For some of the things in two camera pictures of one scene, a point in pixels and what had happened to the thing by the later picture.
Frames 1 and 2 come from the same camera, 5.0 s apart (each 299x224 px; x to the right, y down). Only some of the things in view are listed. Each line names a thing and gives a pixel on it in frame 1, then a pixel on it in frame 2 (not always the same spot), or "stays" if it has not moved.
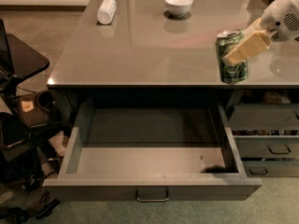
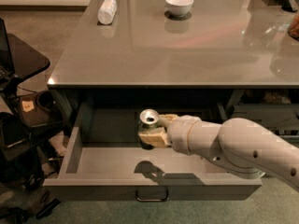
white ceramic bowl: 178,5 stays
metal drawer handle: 152,200 stays
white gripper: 282,20 → 179,133
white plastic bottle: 106,11 stays
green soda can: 232,74 → 149,119
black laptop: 7,71 stays
